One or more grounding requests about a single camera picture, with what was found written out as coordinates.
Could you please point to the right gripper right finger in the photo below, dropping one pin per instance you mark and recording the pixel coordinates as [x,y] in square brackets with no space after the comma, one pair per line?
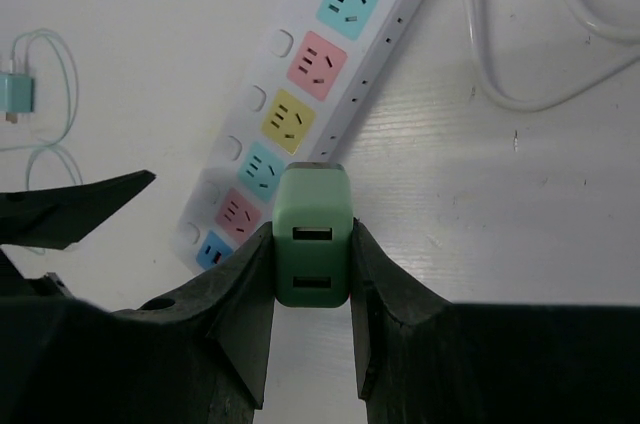
[422,359]

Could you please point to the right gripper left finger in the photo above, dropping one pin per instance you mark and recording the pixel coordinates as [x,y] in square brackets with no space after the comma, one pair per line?
[196,354]

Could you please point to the green usb charger plug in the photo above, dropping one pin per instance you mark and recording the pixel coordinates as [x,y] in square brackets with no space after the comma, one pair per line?
[312,223]

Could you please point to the light blue charger plug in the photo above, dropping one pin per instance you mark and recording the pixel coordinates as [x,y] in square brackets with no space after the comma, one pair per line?
[17,96]

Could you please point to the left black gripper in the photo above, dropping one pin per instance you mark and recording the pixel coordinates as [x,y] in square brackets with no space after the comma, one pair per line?
[55,219]

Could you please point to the white multicolour power strip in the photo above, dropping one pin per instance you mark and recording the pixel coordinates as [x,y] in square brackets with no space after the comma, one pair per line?
[312,72]

